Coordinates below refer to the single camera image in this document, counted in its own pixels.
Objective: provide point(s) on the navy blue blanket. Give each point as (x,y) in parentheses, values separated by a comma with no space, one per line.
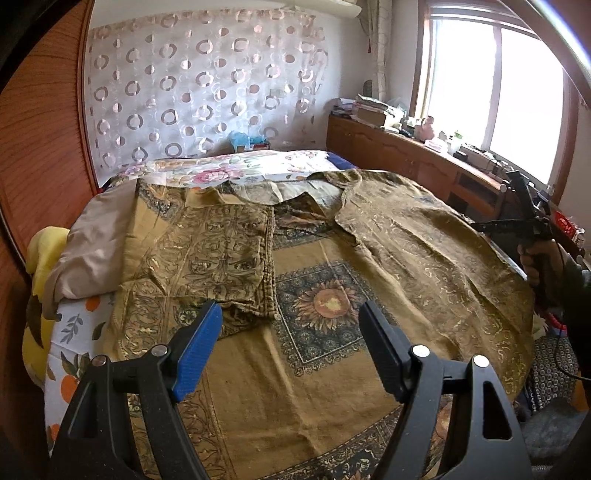
(342,161)

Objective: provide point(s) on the wooden sideboard cabinet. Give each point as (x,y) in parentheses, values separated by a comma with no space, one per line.
(406,152)

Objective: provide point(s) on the golden swirl print garment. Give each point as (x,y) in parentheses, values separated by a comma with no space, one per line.
(438,277)

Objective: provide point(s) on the window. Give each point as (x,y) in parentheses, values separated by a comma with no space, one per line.
(489,83)

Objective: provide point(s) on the beige window curtain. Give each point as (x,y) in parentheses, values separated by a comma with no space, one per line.
(381,46)

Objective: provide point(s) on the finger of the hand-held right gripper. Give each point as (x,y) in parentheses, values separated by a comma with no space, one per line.
(521,194)
(501,226)

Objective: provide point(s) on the red box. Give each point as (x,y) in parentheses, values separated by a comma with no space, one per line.
(565,226)

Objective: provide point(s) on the white circle pattern curtain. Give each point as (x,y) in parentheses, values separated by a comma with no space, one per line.
(203,87)

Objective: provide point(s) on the pink figurine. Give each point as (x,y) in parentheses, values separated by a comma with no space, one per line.
(427,128)

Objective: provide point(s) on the beige pillow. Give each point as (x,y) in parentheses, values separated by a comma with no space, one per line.
(92,249)

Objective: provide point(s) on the large golden sunflower print cloth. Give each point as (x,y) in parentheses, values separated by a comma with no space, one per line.
(323,300)

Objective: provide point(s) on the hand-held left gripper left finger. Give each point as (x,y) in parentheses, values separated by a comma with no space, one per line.
(198,350)

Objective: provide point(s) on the white air conditioner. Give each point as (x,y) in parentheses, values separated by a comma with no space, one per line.
(318,7)

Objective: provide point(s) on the grey cloth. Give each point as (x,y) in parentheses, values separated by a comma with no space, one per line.
(554,434)

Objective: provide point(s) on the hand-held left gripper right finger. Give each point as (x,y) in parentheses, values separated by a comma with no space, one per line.
(383,355)

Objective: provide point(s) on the orange fruit print bedsheet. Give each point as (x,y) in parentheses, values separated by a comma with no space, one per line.
(69,350)

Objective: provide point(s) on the person's right hand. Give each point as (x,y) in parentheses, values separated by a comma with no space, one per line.
(551,267)

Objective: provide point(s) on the pink floral quilt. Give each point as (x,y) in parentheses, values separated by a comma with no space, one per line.
(221,173)

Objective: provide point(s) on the dark patterned cloth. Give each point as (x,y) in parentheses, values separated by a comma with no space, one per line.
(551,374)

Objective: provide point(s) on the blue plastic bag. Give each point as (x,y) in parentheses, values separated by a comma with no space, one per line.
(242,140)

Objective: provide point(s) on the stack of books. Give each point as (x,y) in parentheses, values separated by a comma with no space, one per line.
(369,110)

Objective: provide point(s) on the golden ornate garment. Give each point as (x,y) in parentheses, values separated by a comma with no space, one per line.
(207,254)

